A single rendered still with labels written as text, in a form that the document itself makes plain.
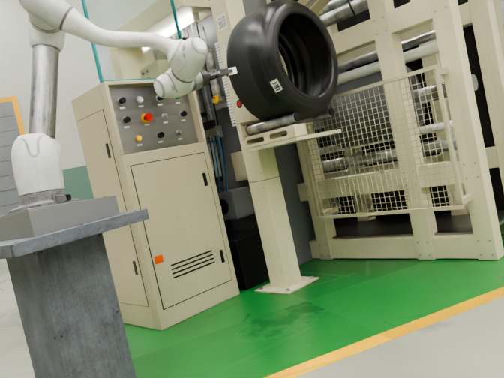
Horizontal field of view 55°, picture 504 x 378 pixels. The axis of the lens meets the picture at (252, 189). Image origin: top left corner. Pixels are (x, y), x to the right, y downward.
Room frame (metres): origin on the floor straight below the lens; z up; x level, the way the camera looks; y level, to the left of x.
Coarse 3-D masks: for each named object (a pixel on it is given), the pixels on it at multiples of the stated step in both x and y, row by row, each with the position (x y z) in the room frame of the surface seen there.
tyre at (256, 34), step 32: (288, 0) 2.43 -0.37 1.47; (256, 32) 2.27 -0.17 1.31; (288, 32) 2.73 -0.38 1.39; (320, 32) 2.54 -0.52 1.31; (256, 64) 2.26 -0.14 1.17; (288, 64) 2.77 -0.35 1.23; (320, 64) 2.71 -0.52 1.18; (256, 96) 2.35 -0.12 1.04; (288, 96) 2.30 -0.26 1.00; (320, 96) 2.44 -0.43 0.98
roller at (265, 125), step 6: (294, 114) 2.33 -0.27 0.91; (270, 120) 2.45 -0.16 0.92; (276, 120) 2.41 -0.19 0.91; (282, 120) 2.38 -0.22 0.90; (288, 120) 2.36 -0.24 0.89; (294, 120) 2.33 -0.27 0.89; (252, 126) 2.54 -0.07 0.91; (258, 126) 2.51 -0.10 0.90; (264, 126) 2.48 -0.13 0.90; (270, 126) 2.45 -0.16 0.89; (276, 126) 2.43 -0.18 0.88; (252, 132) 2.55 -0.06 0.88
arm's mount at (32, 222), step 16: (32, 208) 1.54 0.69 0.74; (48, 208) 1.58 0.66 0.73; (64, 208) 1.62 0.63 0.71; (80, 208) 1.66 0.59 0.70; (96, 208) 1.71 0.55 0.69; (112, 208) 1.76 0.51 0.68; (0, 224) 1.68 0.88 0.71; (16, 224) 1.60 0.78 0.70; (32, 224) 1.53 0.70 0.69; (48, 224) 1.57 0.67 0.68; (64, 224) 1.61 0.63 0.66; (80, 224) 1.65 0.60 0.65; (0, 240) 1.70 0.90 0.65
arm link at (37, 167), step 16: (16, 144) 1.71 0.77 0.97; (32, 144) 1.70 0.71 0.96; (48, 144) 1.74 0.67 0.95; (16, 160) 1.69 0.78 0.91; (32, 160) 1.68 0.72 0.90; (48, 160) 1.71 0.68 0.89; (16, 176) 1.69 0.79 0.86; (32, 176) 1.68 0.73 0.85; (48, 176) 1.70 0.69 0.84; (32, 192) 1.68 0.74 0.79
